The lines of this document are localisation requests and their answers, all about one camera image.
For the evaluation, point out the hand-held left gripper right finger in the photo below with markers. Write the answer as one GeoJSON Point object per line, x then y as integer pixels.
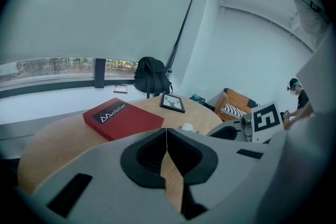
{"type": "Point", "coordinates": [231, 178]}

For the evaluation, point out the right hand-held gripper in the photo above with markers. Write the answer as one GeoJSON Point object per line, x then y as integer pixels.
{"type": "Point", "coordinates": [266, 123]}

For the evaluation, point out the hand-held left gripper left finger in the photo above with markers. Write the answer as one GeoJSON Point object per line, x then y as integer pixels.
{"type": "Point", "coordinates": [105, 165]}

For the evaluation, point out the white tissue paper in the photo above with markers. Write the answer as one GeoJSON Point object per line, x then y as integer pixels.
{"type": "Point", "coordinates": [187, 126]}

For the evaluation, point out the person's right forearm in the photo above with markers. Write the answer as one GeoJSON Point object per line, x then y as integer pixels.
{"type": "Point", "coordinates": [299, 118]}

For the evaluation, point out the wooden coffee table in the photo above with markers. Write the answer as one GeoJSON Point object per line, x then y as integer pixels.
{"type": "Point", "coordinates": [65, 139]}

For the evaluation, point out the black white striped blanket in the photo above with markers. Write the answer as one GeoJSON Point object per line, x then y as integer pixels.
{"type": "Point", "coordinates": [232, 110]}

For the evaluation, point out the orange sofa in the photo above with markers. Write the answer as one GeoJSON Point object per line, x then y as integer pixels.
{"type": "Point", "coordinates": [236, 98]}

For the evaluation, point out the blue paper bag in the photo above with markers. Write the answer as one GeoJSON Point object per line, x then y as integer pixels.
{"type": "Point", "coordinates": [197, 98]}

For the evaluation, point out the red hardcover book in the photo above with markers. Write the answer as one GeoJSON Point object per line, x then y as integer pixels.
{"type": "Point", "coordinates": [123, 118]}

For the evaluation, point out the black framed deer picture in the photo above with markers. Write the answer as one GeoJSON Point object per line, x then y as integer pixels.
{"type": "Point", "coordinates": [172, 102]}

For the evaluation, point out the person's light grey shirt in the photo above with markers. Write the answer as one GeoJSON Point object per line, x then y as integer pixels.
{"type": "Point", "coordinates": [302, 165]}

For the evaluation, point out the clear water bottle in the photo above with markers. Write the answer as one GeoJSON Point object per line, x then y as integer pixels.
{"type": "Point", "coordinates": [169, 73]}

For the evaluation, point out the black backpack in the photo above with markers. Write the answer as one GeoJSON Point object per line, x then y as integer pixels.
{"type": "Point", "coordinates": [151, 76]}

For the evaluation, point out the white roller blind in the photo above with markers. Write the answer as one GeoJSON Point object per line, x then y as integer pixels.
{"type": "Point", "coordinates": [92, 8]}

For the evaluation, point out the black window post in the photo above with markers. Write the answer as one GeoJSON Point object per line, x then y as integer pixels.
{"type": "Point", "coordinates": [100, 73]}

